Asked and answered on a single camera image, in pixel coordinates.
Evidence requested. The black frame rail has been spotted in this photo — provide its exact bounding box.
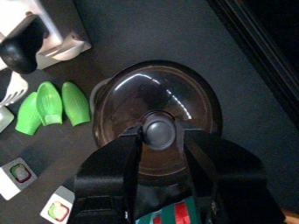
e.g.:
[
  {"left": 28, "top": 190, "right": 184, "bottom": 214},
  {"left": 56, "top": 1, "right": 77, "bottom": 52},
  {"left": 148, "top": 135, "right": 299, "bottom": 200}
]
[{"left": 204, "top": 0, "right": 299, "bottom": 130}]

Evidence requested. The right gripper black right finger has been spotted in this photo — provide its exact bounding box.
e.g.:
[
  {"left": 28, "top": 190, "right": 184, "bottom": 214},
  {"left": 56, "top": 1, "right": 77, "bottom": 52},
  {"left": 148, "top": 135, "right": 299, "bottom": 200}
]
[{"left": 174, "top": 120, "right": 288, "bottom": 224}]

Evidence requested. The glass pot lid grey knob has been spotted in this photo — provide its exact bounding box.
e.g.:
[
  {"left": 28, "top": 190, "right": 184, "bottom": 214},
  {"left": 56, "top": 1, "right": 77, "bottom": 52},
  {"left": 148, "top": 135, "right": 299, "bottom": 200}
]
[{"left": 89, "top": 59, "right": 224, "bottom": 179}]

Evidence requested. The white plastic fork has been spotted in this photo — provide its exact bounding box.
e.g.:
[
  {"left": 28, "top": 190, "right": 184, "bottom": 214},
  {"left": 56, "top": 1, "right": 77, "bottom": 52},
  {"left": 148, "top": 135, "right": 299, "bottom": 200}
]
[{"left": 0, "top": 71, "right": 31, "bottom": 108}]

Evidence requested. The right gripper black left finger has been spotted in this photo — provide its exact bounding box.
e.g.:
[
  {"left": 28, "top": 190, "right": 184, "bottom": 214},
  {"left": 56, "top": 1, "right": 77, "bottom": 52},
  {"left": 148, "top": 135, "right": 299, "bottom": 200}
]
[{"left": 68, "top": 122, "right": 146, "bottom": 224}]

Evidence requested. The small white printed box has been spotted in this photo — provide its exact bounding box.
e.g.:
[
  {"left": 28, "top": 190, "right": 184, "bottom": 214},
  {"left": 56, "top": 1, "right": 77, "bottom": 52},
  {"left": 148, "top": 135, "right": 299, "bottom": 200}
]
[
  {"left": 0, "top": 157, "right": 39, "bottom": 201},
  {"left": 39, "top": 185, "right": 76, "bottom": 224}
]

